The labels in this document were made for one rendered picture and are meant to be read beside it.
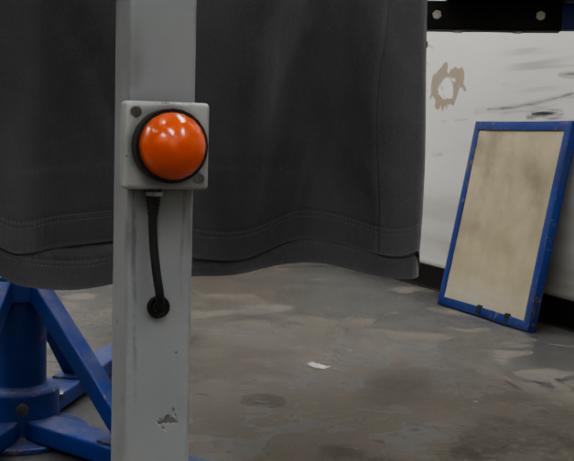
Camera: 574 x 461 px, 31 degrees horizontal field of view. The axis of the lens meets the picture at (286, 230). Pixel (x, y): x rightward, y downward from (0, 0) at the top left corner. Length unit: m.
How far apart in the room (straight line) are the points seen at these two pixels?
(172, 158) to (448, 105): 3.94
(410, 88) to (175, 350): 0.45
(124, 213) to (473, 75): 3.76
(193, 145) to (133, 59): 0.07
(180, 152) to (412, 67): 0.46
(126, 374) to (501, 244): 3.33
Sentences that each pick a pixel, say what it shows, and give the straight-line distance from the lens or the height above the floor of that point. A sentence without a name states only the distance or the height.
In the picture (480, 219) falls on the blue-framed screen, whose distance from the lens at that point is 4.03.
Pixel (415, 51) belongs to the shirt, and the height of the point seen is 0.74.
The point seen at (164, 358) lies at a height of 0.52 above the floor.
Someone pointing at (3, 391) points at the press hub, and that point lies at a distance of 2.24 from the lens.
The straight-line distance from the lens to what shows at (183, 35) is 0.60.
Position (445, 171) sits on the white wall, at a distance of 4.47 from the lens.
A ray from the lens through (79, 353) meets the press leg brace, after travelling 2.10.
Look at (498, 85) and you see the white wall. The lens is 4.16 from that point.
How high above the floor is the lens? 0.66
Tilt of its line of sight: 5 degrees down
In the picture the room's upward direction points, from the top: 2 degrees clockwise
